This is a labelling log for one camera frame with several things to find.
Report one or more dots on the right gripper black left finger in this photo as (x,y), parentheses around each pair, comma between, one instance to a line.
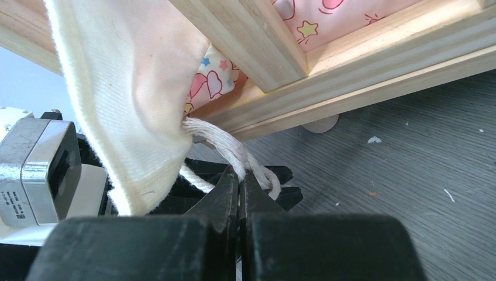
(198,245)

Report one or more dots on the pink printed cushion with ties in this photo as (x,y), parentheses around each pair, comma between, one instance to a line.
(135,70)

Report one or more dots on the wooden slatted pet bed frame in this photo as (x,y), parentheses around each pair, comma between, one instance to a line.
(426,44)

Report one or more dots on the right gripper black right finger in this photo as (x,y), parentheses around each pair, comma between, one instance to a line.
(277,245)

